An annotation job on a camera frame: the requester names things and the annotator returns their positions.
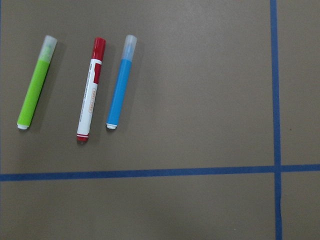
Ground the green marker pen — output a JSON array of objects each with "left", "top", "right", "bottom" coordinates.
[{"left": 16, "top": 35, "right": 58, "bottom": 130}]

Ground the blue marker pen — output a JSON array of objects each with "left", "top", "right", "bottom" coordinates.
[{"left": 105, "top": 35, "right": 137, "bottom": 130}]

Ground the red marker pen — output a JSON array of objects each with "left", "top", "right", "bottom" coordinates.
[{"left": 76, "top": 37, "right": 106, "bottom": 143}]

